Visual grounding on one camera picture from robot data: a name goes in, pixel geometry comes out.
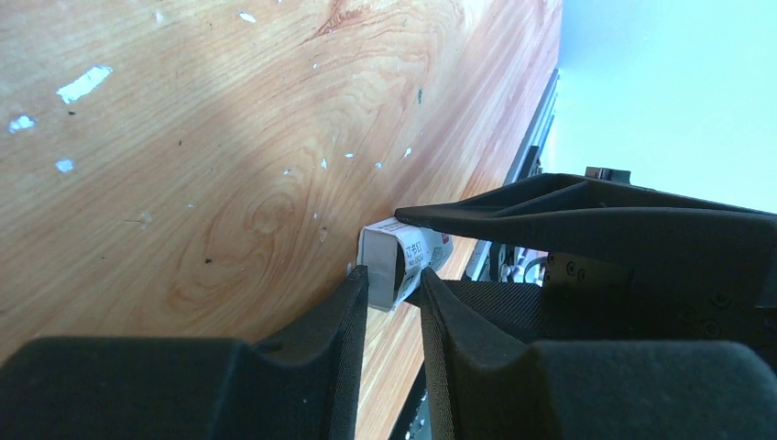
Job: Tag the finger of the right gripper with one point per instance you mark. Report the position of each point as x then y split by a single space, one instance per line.
681 239

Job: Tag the white staple box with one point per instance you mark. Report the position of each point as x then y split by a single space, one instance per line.
395 255

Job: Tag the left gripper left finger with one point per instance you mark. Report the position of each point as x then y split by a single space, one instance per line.
299 383

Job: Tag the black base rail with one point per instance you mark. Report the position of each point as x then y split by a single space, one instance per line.
413 419

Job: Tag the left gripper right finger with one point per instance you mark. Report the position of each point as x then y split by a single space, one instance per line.
503 363

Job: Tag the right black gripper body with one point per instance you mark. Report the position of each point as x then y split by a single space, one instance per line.
584 299

